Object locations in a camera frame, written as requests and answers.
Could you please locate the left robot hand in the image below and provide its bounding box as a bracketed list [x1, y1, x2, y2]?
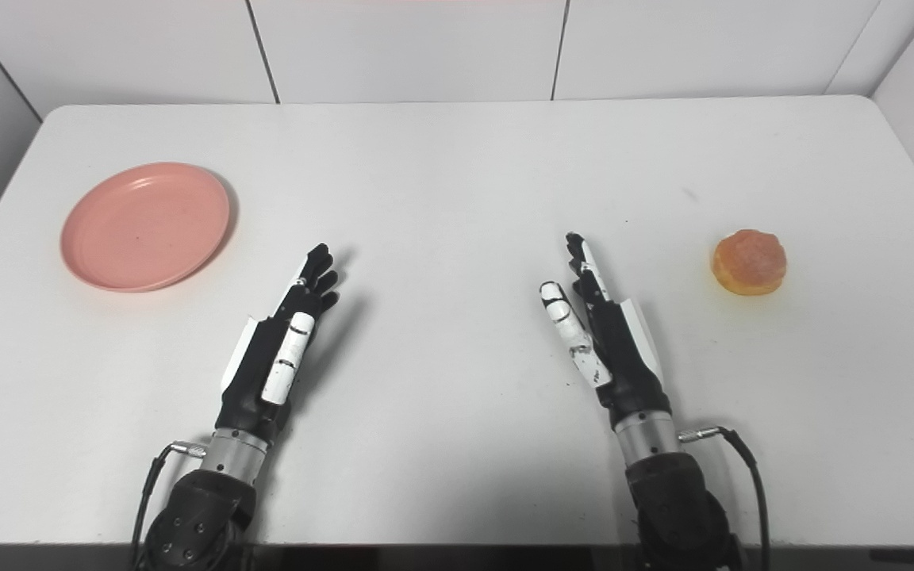
[215, 243, 340, 444]

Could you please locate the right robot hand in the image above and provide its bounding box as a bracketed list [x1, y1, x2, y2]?
[539, 232, 674, 435]

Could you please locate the orange cream puff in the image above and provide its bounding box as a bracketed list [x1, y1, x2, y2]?
[711, 229, 788, 297]

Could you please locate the pink round plate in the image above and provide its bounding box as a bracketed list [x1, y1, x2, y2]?
[60, 163, 232, 293]

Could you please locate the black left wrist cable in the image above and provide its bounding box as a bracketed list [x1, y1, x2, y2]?
[129, 441, 209, 571]

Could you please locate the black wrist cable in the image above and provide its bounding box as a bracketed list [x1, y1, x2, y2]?
[678, 426, 772, 571]
[129, 441, 209, 571]

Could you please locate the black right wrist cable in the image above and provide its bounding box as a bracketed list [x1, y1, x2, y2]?
[678, 426, 772, 571]

